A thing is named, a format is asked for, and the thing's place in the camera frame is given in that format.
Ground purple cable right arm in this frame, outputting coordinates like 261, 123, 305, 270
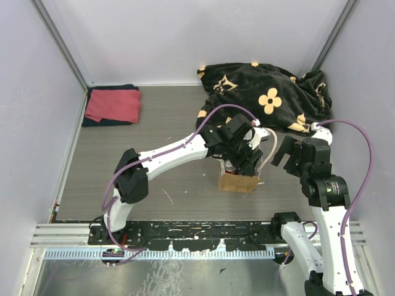
317, 119, 375, 296

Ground red cola can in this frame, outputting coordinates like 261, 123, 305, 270
223, 160, 238, 175

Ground burlap canvas cat-print bag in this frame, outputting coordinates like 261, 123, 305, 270
212, 128, 278, 194

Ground black mounting base rail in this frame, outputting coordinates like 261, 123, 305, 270
88, 219, 309, 252

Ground dark teal folded cloth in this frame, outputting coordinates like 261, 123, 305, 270
81, 84, 139, 127

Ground black floral fleece blanket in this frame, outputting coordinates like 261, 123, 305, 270
196, 63, 332, 134

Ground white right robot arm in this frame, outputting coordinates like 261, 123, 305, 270
270, 136, 371, 295

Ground white slotted cable duct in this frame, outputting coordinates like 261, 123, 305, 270
43, 247, 275, 260

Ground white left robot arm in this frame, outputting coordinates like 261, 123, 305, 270
101, 114, 270, 244

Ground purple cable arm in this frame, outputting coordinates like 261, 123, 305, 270
317, 119, 375, 296
101, 104, 260, 266

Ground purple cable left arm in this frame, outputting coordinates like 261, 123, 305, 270
101, 104, 260, 266

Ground pink folded cloth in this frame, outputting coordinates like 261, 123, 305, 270
85, 89, 141, 123

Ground aluminium frame rail front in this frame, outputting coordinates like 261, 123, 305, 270
30, 222, 368, 247

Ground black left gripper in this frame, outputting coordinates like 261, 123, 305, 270
225, 135, 264, 176

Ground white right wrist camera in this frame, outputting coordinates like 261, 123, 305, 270
310, 122, 333, 146

